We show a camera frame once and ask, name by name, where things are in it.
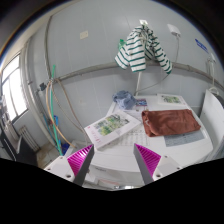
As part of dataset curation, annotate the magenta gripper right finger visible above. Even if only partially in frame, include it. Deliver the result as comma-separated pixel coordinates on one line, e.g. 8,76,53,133
133,144,161,185

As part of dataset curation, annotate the green hose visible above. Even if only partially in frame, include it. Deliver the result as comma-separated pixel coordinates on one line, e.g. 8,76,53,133
49,64,64,157

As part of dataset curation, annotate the small colourful booklet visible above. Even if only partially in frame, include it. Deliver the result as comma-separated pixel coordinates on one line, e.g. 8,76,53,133
136,99,147,106

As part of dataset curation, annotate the green white striped shirt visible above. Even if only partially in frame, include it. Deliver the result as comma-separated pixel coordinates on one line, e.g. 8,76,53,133
115,25,172,74

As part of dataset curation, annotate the white washing machine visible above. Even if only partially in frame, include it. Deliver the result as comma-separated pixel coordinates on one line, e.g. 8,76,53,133
43,94,214,191

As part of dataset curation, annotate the brown folded towel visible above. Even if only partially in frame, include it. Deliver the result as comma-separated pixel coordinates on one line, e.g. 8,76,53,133
141,109,201,137

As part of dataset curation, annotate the white wall socket with cable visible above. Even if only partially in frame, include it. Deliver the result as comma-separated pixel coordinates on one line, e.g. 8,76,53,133
168,24,181,37

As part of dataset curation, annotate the white appliance at right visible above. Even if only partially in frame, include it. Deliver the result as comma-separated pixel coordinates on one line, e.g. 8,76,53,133
200,90,224,162

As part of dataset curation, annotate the white leaflet with green picture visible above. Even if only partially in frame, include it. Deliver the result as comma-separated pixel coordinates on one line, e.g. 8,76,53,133
157,94,185,106

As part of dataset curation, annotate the window with white frame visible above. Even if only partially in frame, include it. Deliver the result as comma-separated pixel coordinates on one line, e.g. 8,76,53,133
2,55,27,121

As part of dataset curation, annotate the blue grey crumpled cloth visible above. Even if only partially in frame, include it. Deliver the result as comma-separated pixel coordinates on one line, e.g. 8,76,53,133
112,90,136,110

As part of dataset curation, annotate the grey horizontal wall pipe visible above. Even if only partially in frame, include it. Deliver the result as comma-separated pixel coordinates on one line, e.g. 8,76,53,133
58,61,224,91

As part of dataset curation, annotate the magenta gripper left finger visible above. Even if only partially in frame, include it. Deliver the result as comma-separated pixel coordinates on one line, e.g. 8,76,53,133
67,145,94,186

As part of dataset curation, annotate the white radiator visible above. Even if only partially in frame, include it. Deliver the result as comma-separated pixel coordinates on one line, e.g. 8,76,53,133
19,126,40,152

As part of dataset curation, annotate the beige hose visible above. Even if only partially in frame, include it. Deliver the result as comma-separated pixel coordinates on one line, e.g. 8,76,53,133
45,78,78,150

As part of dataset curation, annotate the white box with green picture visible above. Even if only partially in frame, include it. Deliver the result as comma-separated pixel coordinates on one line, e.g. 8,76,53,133
84,110,140,149

